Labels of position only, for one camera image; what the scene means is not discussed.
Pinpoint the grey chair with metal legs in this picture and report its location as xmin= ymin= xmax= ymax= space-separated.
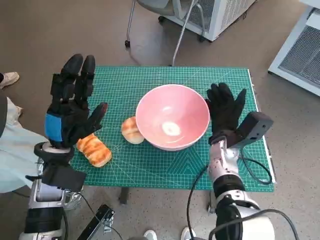
xmin=124 ymin=0 xmax=204 ymax=67

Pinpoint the black looped camera cable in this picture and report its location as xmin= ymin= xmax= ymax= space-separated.
xmin=238 ymin=149 xmax=273 ymax=186

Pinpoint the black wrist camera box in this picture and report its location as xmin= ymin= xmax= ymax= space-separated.
xmin=228 ymin=111 xmax=274 ymax=149
xmin=41 ymin=162 xmax=87 ymax=193

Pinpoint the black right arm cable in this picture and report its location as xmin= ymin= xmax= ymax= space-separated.
xmin=186 ymin=164 xmax=210 ymax=240

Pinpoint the person's beige shoe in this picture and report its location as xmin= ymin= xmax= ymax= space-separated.
xmin=0 ymin=71 xmax=20 ymax=90

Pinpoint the black table leg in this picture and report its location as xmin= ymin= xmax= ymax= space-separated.
xmin=206 ymin=191 xmax=218 ymax=214
xmin=119 ymin=187 xmax=130 ymax=205

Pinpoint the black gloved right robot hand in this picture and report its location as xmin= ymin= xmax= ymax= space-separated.
xmin=204 ymin=82 xmax=247 ymax=146

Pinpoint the thin black floor wire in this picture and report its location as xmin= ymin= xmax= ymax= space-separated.
xmin=74 ymin=191 xmax=125 ymax=240

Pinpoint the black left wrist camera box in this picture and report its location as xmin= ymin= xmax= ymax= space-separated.
xmin=41 ymin=162 xmax=87 ymax=193

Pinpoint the black metal stand bar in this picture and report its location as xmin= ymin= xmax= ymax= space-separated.
xmin=77 ymin=203 xmax=116 ymax=240

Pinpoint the white shoe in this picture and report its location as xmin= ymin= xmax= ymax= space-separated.
xmin=181 ymin=226 xmax=197 ymax=240
xmin=143 ymin=228 xmax=158 ymax=240

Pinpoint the white cabinet with mesh panel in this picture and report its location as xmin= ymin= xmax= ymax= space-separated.
xmin=267 ymin=4 xmax=320 ymax=97

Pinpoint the green cutting mat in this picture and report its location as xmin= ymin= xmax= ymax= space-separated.
xmin=67 ymin=65 xmax=276 ymax=193

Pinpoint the long braided toy bread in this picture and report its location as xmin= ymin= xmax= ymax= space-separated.
xmin=76 ymin=133 xmax=113 ymax=168

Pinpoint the round toy bread bun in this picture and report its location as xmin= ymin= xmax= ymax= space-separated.
xmin=121 ymin=116 xmax=145 ymax=145

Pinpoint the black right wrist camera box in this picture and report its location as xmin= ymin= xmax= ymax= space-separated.
xmin=228 ymin=111 xmax=274 ymax=149

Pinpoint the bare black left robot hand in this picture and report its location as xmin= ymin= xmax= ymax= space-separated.
xmin=44 ymin=53 xmax=109 ymax=151

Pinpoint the white mesh cabinet on casters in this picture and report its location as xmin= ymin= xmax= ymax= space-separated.
xmin=158 ymin=0 xmax=256 ymax=43

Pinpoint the thick black shoulder cable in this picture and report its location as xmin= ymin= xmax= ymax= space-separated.
xmin=208 ymin=209 xmax=301 ymax=240

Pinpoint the pink bowl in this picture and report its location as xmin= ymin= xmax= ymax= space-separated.
xmin=135 ymin=84 xmax=211 ymax=152

